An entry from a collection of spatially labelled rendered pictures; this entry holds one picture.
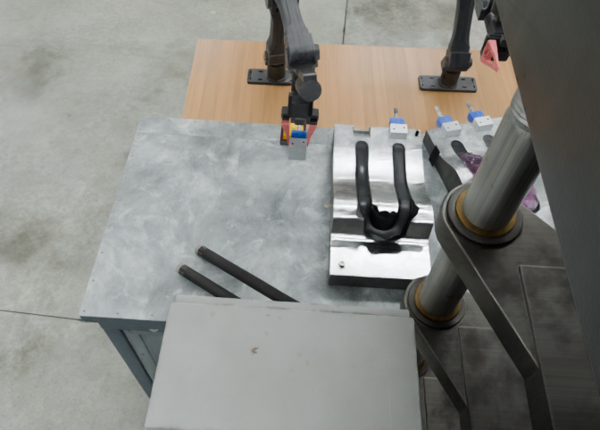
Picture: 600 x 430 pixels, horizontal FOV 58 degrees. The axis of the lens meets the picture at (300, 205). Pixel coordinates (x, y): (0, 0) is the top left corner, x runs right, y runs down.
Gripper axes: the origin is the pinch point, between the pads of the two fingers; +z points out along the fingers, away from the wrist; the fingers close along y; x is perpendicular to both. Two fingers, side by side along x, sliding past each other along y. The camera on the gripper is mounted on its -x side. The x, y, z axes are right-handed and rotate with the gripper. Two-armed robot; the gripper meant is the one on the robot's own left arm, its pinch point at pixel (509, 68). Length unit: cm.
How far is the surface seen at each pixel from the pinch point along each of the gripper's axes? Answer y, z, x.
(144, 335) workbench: -93, 51, 57
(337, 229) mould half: -41, 30, 31
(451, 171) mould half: -7.1, 7.8, 32.5
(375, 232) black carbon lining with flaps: -31, 30, 32
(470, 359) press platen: -26, 78, -11
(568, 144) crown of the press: -37, 84, -67
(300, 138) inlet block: -51, 5, 23
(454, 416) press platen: -22, 81, 14
